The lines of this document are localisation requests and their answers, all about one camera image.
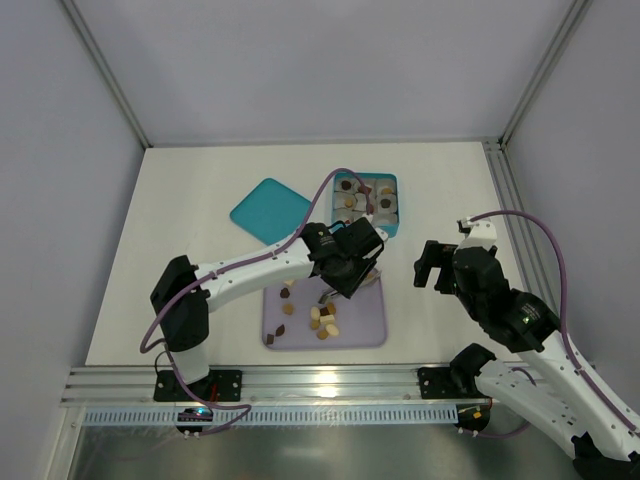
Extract metal serving tongs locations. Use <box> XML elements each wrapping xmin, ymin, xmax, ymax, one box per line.
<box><xmin>318</xmin><ymin>268</ymin><xmax>381</xmax><ymax>305</ymax></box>

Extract teal box lid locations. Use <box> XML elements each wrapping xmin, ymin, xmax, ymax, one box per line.
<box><xmin>229</xmin><ymin>178</ymin><xmax>311</xmax><ymax>245</ymax></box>

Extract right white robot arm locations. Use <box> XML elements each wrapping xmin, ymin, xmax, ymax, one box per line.
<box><xmin>414</xmin><ymin>240</ymin><xmax>639</xmax><ymax>479</ymax></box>

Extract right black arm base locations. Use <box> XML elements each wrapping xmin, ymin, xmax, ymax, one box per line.
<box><xmin>417</xmin><ymin>343</ymin><xmax>496</xmax><ymax>400</ymax></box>

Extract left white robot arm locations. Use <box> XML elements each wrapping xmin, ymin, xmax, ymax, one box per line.
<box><xmin>140</xmin><ymin>216</ymin><xmax>389</xmax><ymax>386</ymax></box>

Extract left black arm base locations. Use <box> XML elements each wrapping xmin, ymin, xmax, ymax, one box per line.
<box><xmin>153</xmin><ymin>363</ymin><xmax>243</xmax><ymax>403</ymax></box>

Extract teal chocolate box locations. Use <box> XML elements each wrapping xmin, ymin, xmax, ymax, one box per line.
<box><xmin>331</xmin><ymin>172</ymin><xmax>400</xmax><ymax>238</ymax></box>

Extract white bar chocolate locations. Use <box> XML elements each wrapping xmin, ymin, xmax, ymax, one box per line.
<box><xmin>319</xmin><ymin>315</ymin><xmax>335</xmax><ymax>325</ymax></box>

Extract white almond chocolate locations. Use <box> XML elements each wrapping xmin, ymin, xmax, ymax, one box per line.
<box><xmin>325</xmin><ymin>324</ymin><xmax>340</xmax><ymax>336</ymax></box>

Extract lilac plastic tray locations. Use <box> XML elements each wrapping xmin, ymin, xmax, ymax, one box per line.
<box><xmin>262</xmin><ymin>273</ymin><xmax>388</xmax><ymax>352</ymax></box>

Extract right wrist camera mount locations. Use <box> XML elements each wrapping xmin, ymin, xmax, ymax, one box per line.
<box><xmin>457</xmin><ymin>217</ymin><xmax>497</xmax><ymax>251</ymax></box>

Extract right aluminium frame post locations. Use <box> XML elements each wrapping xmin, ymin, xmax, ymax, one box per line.
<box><xmin>482</xmin><ymin>1</ymin><xmax>593</xmax><ymax>308</ymax></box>

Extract aluminium frame post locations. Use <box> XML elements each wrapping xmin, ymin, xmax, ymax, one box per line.
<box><xmin>482</xmin><ymin>1</ymin><xmax>593</xmax><ymax>308</ymax></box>
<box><xmin>58</xmin><ymin>0</ymin><xmax>152</xmax><ymax>150</ymax></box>

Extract aluminium mounting rail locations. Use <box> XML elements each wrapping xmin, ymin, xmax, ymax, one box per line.
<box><xmin>60</xmin><ymin>363</ymin><xmax>596</xmax><ymax>407</ymax></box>

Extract slotted cable duct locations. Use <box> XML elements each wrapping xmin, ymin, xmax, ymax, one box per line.
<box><xmin>82</xmin><ymin>404</ymin><xmax>458</xmax><ymax>427</ymax></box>

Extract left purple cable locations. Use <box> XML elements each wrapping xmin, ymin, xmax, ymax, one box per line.
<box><xmin>138</xmin><ymin>167</ymin><xmax>377</xmax><ymax>434</ymax></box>

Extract left aluminium frame post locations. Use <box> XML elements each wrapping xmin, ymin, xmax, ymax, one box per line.
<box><xmin>58</xmin><ymin>0</ymin><xmax>152</xmax><ymax>150</ymax></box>

